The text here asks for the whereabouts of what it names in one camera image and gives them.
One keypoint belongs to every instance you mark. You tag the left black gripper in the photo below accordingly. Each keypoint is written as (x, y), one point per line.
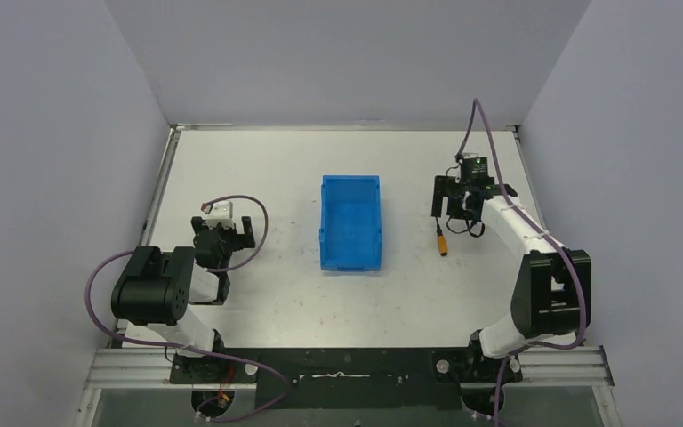
(223, 226)

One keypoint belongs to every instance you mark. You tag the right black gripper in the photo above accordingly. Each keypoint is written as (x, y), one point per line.
(450, 187)

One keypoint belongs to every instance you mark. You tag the orange handled screwdriver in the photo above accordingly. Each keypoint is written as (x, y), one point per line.
(441, 240)

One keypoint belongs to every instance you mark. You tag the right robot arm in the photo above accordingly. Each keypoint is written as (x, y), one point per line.
(552, 292)

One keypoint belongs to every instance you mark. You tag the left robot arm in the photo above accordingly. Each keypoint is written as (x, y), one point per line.
(159, 290)

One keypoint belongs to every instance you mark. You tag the blue plastic bin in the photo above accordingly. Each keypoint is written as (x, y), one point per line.
(350, 233)

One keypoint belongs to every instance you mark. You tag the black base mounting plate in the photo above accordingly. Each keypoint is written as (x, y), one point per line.
(444, 378)

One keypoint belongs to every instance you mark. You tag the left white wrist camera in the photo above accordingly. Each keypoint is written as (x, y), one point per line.
(215, 213)

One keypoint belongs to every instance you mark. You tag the aluminium frame rail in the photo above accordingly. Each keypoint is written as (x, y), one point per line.
(145, 368)

